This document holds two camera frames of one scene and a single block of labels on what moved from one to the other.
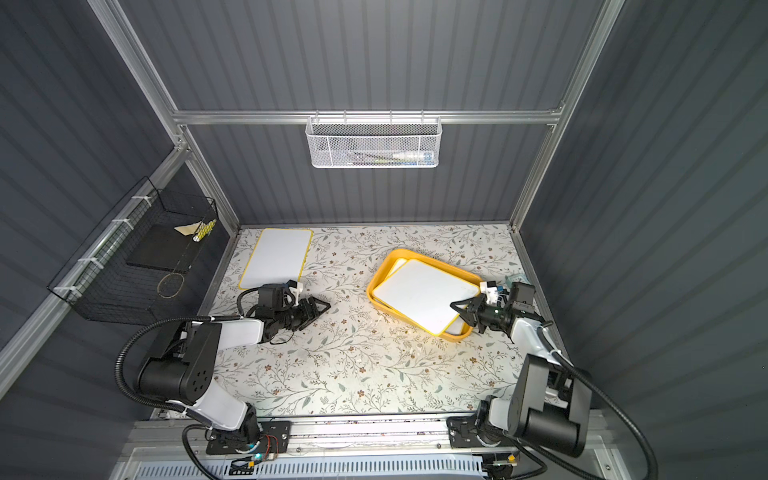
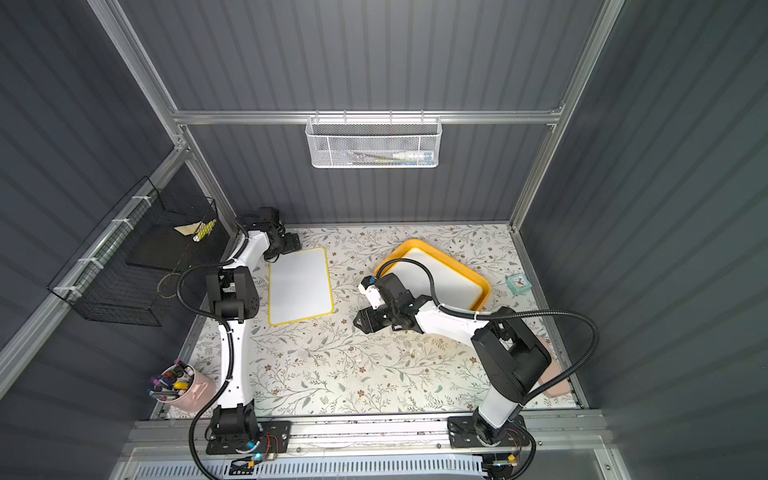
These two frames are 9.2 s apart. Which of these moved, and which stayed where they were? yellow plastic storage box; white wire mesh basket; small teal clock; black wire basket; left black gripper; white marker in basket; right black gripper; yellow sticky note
Moved: yellow plastic storage box; left black gripper; right black gripper
Stayed: small teal clock; white marker in basket; yellow sticky note; black wire basket; white wire mesh basket
